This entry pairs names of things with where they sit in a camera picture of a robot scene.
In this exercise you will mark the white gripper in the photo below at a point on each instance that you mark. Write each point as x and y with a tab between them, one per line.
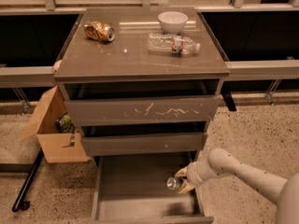
193	174

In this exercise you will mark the silver blue redbull can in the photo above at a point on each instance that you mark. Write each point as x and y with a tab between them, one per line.
175	183

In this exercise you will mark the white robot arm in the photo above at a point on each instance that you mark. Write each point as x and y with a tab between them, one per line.
282	192

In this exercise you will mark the grey middle drawer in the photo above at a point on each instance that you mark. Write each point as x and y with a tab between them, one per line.
143	144

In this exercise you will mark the grey open bottom drawer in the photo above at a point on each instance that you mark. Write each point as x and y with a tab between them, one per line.
131	189

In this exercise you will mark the grey top drawer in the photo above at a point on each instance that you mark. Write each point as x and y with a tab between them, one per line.
141	110

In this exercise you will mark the grey three-drawer cabinet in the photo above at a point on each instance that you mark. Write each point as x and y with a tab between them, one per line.
126	69

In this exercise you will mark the crushed gold soda can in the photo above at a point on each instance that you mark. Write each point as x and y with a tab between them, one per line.
99	31

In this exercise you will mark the green snack bag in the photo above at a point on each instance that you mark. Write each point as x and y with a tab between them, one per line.
64	124

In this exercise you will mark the open cardboard box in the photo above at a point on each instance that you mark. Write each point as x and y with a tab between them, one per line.
56	146

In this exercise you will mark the clear plastic water bottle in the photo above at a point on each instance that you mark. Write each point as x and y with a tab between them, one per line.
174	44

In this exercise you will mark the white bowl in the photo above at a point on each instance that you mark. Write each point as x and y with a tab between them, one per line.
172	22

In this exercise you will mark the black metal floor stand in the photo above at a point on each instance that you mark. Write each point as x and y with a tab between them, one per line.
30	169

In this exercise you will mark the grey metal window rail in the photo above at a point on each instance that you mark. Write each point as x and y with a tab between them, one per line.
43	76

